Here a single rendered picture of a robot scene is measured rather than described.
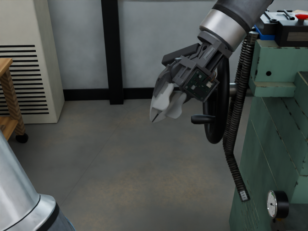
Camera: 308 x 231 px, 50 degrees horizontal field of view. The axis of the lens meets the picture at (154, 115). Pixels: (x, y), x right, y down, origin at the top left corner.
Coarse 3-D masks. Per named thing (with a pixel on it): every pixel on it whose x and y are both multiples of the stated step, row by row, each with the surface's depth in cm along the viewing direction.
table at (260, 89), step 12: (300, 72) 77; (252, 84) 81; (264, 84) 79; (276, 84) 79; (288, 84) 79; (300, 84) 76; (264, 96) 79; (276, 96) 79; (288, 96) 79; (300, 96) 76
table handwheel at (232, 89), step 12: (228, 60) 76; (228, 72) 75; (228, 84) 75; (216, 96) 87; (228, 96) 75; (252, 96) 88; (204, 108) 100; (216, 108) 77; (228, 108) 77; (216, 120) 78; (216, 132) 80
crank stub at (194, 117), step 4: (192, 116) 80; (196, 116) 80; (200, 116) 80; (204, 116) 80; (208, 116) 80; (212, 116) 80; (192, 120) 80; (196, 120) 80; (200, 120) 79; (204, 120) 80; (208, 120) 80; (212, 120) 80
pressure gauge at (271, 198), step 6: (270, 192) 77; (276, 192) 74; (282, 192) 74; (270, 198) 77; (276, 198) 73; (282, 198) 73; (276, 204) 72; (282, 204) 73; (288, 204) 73; (270, 210) 76; (276, 210) 72; (282, 210) 72; (288, 210) 73; (270, 216) 76; (276, 216) 73; (282, 216) 73
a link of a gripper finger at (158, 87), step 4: (168, 64) 70; (168, 68) 69; (164, 72) 69; (168, 72) 69; (160, 76) 69; (164, 76) 69; (168, 76) 69; (160, 80) 69; (164, 80) 69; (168, 80) 69; (156, 84) 70; (160, 84) 69; (156, 88) 70; (160, 88) 69; (156, 92) 70; (156, 96) 70
